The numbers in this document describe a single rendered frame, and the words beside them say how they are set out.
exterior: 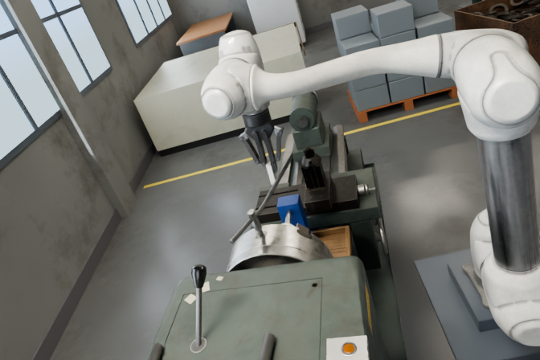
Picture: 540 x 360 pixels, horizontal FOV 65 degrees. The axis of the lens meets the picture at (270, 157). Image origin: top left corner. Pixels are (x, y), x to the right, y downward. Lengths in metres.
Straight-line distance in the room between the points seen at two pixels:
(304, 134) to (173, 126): 3.06
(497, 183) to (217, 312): 0.67
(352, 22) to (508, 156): 3.66
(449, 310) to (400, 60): 0.86
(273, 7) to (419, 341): 6.35
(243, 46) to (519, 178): 0.68
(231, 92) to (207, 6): 7.85
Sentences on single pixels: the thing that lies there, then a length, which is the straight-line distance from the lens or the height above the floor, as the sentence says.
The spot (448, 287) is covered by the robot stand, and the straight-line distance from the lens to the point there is 1.63.
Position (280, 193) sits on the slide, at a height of 0.97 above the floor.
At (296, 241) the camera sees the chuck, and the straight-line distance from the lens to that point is 1.18.
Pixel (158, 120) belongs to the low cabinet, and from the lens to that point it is 5.11.
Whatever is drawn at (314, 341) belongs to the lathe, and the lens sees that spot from 0.89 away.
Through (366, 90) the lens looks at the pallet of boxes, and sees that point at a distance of 4.38.
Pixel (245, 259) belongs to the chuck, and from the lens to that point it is 1.16.
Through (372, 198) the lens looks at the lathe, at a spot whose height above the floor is 0.92.
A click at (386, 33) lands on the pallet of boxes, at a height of 0.83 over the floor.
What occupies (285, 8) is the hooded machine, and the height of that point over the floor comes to 0.73.
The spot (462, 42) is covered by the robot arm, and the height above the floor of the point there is 1.63.
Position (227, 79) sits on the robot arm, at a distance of 0.91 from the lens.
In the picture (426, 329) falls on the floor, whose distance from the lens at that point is 2.47.
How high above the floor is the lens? 1.95
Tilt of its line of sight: 27 degrees down
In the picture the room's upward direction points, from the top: 19 degrees counter-clockwise
